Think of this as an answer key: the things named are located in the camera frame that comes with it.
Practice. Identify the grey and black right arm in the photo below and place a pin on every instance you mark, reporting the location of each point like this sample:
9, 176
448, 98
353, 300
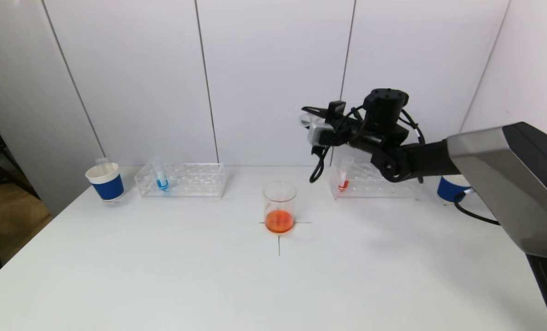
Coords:
508, 184

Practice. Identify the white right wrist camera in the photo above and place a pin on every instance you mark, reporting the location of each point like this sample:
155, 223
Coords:
321, 133

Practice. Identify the test tube with yellow pigment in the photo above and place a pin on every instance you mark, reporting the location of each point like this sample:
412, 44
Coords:
306, 120

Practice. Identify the blue and white paper cup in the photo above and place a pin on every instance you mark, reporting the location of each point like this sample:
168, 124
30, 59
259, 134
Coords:
107, 186
446, 189

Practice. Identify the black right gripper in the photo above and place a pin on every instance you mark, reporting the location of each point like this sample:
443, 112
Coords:
351, 131

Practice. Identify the clear glass beaker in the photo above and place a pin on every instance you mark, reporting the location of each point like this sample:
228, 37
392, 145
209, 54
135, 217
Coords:
279, 211

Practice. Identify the test tube with red pigment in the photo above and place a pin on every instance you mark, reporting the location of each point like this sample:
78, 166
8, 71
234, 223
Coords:
343, 183
101, 162

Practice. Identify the clear acrylic test tube rack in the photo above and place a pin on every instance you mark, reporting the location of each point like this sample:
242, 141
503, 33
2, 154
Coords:
192, 181
360, 187

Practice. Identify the test tube with blue pigment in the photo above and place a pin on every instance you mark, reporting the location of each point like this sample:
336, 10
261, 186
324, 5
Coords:
161, 179

